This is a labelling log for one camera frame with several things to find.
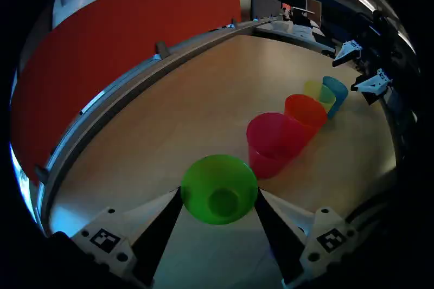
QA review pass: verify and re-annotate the green plastic cup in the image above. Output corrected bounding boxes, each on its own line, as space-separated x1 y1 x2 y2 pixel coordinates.
180 154 259 226

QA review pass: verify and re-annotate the orange plastic cup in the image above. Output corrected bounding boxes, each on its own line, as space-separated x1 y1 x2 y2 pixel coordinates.
284 93 328 146

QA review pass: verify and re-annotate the pink plastic cup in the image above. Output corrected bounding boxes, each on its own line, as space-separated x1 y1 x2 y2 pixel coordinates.
246 112 309 180

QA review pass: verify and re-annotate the yellow plastic cup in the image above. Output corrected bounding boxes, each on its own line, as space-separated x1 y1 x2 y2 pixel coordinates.
303 80 337 113

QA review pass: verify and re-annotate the red desk screen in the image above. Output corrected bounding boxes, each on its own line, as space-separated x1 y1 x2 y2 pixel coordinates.
9 0 242 187

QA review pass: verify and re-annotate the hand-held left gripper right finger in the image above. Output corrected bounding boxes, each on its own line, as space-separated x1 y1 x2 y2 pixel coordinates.
254 188 360 288

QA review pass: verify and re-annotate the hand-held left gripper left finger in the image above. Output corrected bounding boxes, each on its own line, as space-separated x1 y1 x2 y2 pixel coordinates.
69 186 184 288

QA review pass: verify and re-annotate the blue plastic cup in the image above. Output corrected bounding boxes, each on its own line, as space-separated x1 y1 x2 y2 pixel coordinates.
322 76 349 120

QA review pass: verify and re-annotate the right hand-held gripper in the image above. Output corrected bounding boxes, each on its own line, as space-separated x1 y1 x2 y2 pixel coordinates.
331 9 413 107

